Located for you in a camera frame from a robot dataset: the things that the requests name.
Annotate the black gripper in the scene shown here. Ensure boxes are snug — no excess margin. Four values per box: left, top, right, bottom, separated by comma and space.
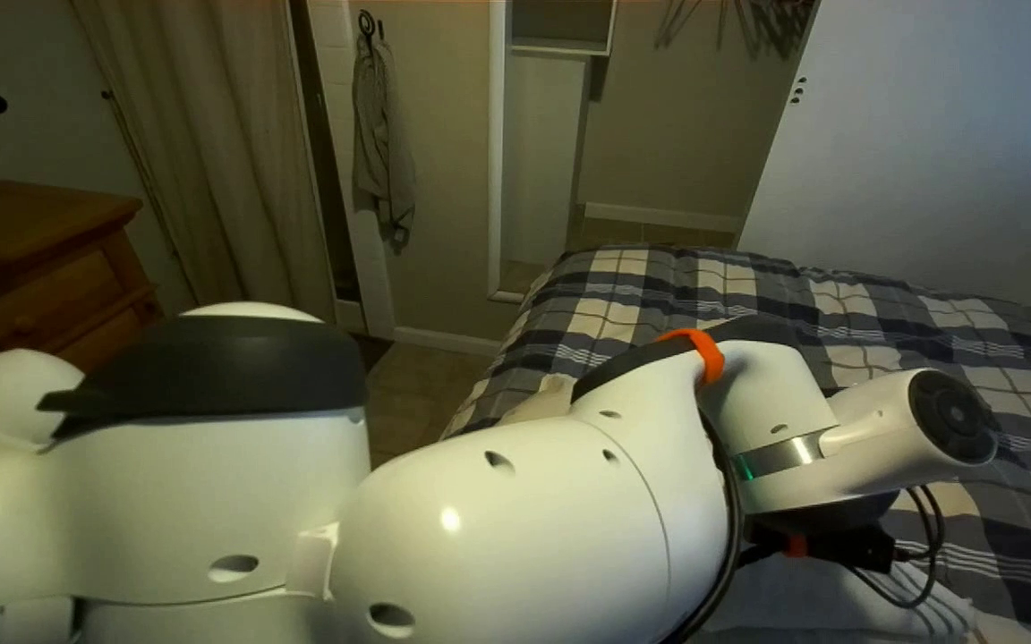
761, 516, 902, 577

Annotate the plaid bed comforter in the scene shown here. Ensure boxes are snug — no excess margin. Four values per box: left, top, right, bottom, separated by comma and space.
440, 244, 1031, 644

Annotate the clothes hangers bundle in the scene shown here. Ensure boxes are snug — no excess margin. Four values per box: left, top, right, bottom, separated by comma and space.
656, 0, 823, 60

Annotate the grey hanging garment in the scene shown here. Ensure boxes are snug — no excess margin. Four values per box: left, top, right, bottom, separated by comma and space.
350, 10, 419, 254

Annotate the beige curtain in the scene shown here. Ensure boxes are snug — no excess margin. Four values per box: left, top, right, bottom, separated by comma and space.
66, 0, 348, 319

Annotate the wooden dresser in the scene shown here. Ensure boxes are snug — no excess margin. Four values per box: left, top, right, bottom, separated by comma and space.
0, 177, 168, 371

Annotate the white door frame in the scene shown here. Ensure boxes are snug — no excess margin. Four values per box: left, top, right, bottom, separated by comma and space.
483, 0, 619, 305

